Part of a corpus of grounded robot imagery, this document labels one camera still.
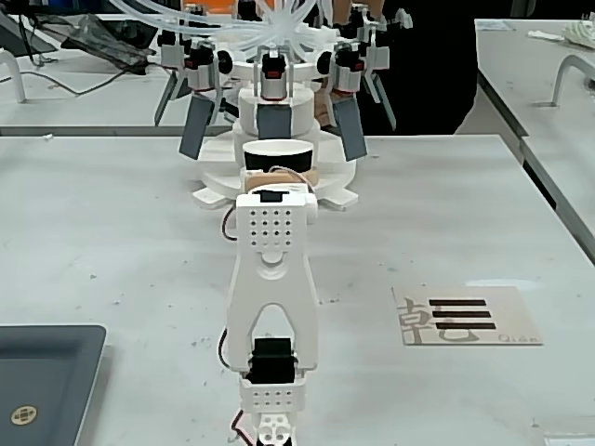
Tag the gold round emblem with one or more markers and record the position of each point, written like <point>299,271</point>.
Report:
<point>23,415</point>

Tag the translucent tube bundle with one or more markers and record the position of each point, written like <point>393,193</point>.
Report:
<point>260,21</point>

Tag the grey valve paddle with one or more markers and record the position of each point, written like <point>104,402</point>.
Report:
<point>351,127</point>
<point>195,127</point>
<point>274,121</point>

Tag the black paper cup white rim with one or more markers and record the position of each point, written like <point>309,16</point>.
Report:
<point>278,158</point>

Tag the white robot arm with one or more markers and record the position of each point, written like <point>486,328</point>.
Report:
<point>272,288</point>

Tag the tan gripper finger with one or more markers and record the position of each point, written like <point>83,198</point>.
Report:
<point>257,182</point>
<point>312,176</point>

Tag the white curved stand leg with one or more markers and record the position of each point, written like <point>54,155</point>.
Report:
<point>13,69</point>

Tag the card with trigram print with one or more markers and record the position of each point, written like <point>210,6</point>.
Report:
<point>467,316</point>

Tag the grey plastic tray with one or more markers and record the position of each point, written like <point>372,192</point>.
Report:
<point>46,376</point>

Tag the white crumpled cloth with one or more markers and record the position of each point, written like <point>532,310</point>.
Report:
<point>580,33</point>

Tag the person in black clothes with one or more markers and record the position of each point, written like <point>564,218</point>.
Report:
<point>423,65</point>

